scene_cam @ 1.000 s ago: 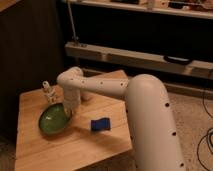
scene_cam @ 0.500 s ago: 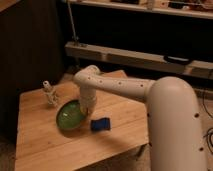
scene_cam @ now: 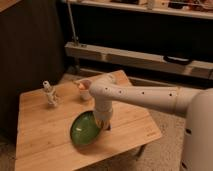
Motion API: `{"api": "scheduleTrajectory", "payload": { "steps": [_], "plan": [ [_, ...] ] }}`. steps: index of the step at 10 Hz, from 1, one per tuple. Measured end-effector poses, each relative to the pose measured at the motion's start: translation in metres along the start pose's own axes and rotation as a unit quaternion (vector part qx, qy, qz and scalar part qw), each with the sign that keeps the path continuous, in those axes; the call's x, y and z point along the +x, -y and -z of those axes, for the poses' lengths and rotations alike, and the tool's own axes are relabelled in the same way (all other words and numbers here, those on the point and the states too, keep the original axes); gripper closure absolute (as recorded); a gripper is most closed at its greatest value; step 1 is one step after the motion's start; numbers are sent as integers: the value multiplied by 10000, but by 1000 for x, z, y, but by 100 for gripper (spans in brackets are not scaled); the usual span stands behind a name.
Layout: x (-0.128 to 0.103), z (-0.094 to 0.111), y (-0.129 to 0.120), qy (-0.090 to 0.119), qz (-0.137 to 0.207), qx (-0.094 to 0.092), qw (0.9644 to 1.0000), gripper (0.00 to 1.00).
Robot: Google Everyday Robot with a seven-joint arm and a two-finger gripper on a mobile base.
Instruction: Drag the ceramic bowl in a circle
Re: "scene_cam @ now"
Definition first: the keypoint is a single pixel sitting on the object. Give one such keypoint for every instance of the white figurine bottle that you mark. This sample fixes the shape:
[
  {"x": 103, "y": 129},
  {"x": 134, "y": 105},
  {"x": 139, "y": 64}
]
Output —
[{"x": 50, "y": 93}]

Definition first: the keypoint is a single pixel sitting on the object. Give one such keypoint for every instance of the wooden lower shelf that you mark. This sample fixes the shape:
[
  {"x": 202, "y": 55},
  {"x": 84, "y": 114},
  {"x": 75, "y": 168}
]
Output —
[{"x": 138, "y": 60}]

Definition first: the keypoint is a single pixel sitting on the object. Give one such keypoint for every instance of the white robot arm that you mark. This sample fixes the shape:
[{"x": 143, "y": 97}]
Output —
[{"x": 195, "y": 104}]

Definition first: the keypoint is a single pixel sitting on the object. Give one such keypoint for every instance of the white cup with contents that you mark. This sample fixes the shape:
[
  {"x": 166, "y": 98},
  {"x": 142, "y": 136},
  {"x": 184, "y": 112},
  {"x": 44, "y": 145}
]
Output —
[{"x": 83, "y": 87}]

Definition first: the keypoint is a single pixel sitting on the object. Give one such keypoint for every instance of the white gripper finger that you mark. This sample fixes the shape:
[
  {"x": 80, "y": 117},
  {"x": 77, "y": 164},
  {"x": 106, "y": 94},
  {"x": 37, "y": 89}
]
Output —
[{"x": 106, "y": 126}]

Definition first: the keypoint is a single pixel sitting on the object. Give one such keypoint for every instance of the metal stand pole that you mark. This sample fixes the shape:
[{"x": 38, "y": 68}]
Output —
[{"x": 74, "y": 37}]

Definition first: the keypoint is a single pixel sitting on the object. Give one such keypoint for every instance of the wooden table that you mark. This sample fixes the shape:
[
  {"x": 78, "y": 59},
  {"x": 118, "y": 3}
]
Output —
[{"x": 43, "y": 133}]

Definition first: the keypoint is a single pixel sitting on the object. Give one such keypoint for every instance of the wooden upper shelf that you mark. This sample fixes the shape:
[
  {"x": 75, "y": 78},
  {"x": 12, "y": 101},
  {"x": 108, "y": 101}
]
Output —
[{"x": 147, "y": 8}]

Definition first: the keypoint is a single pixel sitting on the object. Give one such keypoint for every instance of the black handle on shelf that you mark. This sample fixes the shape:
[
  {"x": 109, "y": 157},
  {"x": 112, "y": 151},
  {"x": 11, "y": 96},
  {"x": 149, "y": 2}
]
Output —
[{"x": 177, "y": 61}]

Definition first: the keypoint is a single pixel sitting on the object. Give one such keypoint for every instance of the green ceramic bowl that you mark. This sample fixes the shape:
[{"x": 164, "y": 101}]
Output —
[{"x": 84, "y": 129}]

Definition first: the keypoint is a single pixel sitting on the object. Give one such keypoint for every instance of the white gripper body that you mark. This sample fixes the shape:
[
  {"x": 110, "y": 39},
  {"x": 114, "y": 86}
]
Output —
[{"x": 102, "y": 116}]

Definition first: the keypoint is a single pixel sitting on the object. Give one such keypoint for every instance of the wooden shelf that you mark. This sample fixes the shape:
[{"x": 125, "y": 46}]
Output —
[
  {"x": 138, "y": 60},
  {"x": 147, "y": 8}
]

